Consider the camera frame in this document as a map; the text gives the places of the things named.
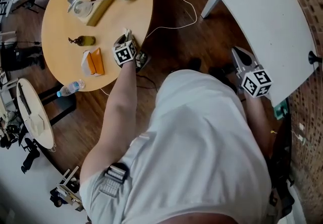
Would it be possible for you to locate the round wooden table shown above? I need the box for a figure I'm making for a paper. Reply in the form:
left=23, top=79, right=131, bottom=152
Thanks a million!
left=41, top=0, right=154, bottom=92

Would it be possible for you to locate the white cable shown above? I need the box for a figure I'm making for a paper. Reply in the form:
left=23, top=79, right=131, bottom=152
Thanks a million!
left=144, top=0, right=198, bottom=40

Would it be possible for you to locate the black stand base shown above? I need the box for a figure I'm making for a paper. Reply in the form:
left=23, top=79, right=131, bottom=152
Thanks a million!
left=308, top=50, right=323, bottom=65

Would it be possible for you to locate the green clamp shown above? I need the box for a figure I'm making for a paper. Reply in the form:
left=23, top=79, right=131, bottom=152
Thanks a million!
left=273, top=100, right=289, bottom=121

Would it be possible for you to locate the person's left forearm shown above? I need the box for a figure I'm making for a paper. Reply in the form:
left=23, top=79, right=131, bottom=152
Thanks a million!
left=80, top=60, right=138, bottom=181

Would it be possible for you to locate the person's right forearm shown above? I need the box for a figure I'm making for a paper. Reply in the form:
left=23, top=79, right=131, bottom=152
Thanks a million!
left=243, top=93, right=275, bottom=159

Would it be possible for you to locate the orange and white box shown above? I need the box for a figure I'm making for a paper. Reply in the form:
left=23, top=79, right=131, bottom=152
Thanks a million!
left=81, top=47, right=105, bottom=77

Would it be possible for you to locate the person's black shoe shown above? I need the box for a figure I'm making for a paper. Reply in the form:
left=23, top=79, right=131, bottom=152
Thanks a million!
left=186, top=58, right=203, bottom=70
left=208, top=66, right=238, bottom=93

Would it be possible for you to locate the small white oval table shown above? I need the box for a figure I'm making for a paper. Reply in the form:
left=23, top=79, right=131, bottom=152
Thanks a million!
left=16, top=78, right=55, bottom=150

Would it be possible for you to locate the person's white shirt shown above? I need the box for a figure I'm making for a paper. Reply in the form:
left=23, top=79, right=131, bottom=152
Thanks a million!
left=79, top=69, right=274, bottom=224

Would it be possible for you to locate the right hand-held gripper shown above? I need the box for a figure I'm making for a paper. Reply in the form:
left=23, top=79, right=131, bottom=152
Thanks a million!
left=231, top=46, right=274, bottom=98

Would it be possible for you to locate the grey clip-on device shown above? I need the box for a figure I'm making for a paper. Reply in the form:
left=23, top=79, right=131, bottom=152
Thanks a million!
left=99, top=162, right=129, bottom=198

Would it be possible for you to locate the white desk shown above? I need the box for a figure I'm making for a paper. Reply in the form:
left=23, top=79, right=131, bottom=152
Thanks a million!
left=201, top=0, right=319, bottom=107

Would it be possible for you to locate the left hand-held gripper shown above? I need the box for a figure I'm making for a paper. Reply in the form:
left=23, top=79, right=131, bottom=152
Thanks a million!
left=112, top=34, right=138, bottom=68

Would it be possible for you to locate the clear plastic water bottle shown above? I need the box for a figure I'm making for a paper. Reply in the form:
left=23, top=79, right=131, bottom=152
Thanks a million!
left=56, top=79, right=86, bottom=98

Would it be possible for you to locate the brown pump bottle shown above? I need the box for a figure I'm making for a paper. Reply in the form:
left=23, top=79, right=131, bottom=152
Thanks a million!
left=68, top=35, right=96, bottom=47

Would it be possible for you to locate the black cable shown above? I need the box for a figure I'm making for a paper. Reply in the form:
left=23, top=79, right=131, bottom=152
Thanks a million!
left=136, top=73, right=159, bottom=92

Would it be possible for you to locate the flat wooden box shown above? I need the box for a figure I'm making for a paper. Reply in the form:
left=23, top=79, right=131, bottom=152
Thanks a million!
left=79, top=0, right=117, bottom=28

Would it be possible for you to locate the black flat bar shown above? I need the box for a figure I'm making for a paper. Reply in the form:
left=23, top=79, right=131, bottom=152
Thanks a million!
left=17, top=82, right=32, bottom=116

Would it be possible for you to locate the small white box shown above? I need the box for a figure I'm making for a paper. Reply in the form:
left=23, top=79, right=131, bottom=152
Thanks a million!
left=29, top=114, right=46, bottom=135

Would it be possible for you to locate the clear glass bowl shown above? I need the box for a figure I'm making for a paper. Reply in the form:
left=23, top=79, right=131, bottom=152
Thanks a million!
left=73, top=0, right=94, bottom=18

